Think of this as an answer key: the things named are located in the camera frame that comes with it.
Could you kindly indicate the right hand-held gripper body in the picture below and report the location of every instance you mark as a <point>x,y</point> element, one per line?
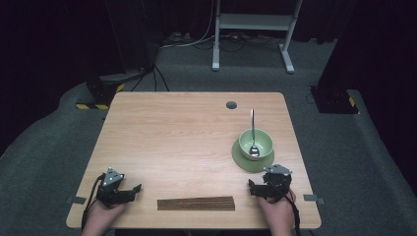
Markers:
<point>277,183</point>

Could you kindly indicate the row of brown chopsticks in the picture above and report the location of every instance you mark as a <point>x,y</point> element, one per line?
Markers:
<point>196,206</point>

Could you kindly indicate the green round plate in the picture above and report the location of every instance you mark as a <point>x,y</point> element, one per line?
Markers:
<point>245,164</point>

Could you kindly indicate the grey tape strip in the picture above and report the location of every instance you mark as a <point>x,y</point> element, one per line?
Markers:
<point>76,200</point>
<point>313,198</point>

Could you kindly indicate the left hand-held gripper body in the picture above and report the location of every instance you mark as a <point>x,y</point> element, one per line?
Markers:
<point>110,190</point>

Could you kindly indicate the person's right hand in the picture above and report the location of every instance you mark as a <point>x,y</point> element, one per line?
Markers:
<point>280,214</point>

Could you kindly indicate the white metal stand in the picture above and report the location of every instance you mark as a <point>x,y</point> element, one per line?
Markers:
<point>254,22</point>

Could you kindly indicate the person's left hand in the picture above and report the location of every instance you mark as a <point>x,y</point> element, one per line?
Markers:
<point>101,218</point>

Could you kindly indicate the black stand base striped tape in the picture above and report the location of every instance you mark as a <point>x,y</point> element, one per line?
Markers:
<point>103,91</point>
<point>334,101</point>

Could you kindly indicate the metal spoon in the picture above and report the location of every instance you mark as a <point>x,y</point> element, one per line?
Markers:
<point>252,124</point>

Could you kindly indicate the green ceramic bowl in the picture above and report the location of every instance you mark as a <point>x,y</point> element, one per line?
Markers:
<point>265,141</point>

